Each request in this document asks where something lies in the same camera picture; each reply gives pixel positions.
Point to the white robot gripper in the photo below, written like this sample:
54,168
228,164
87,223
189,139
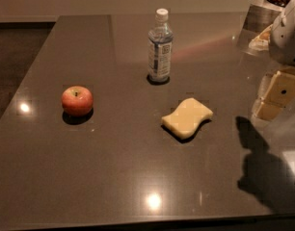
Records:
286,38

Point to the yellow wavy sponge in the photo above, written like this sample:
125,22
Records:
186,118

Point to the packaged snack on table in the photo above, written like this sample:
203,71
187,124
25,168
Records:
261,41

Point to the metal container with dark contents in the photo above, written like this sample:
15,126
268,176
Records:
262,13

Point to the clear plastic water bottle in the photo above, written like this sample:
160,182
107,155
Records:
160,46

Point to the red apple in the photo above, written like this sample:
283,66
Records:
77,101

